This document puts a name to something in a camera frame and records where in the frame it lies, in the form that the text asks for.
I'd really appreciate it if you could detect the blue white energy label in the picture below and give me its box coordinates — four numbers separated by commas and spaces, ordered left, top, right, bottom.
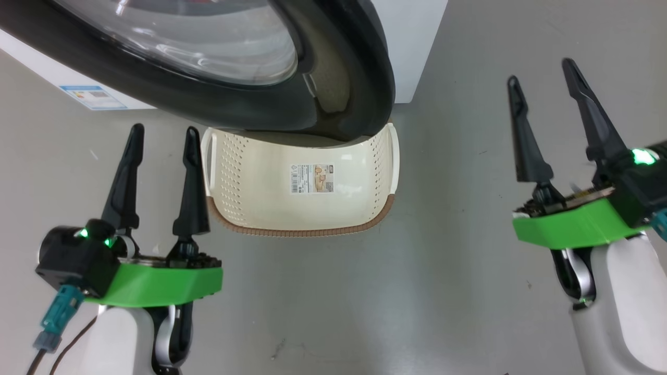
59, 85, 128, 111

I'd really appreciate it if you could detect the white front-load washing machine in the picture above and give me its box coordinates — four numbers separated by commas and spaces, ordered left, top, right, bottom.
0, 0, 449, 111

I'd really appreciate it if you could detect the thin brown left arm cable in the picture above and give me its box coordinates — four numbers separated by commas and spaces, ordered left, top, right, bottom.
50, 316, 98, 375

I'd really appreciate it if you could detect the black glass washing machine door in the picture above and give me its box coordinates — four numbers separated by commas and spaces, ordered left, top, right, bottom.
0, 0, 396, 142

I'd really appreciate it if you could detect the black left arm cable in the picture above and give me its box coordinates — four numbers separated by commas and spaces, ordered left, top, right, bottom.
25, 350, 48, 375

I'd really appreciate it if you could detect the cream perforated laundry basket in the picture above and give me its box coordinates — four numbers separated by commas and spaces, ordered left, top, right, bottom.
201, 121, 401, 238

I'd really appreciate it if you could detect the basket product label sticker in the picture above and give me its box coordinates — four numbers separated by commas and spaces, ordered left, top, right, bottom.
290, 163, 335, 194

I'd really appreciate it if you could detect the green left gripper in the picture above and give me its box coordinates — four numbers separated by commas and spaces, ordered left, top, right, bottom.
83, 123, 224, 307

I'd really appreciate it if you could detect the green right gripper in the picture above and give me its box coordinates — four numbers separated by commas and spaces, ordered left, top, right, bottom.
508, 58, 652, 250

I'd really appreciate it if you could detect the teal left cable connector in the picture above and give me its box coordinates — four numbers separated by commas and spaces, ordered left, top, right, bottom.
33, 284, 84, 355

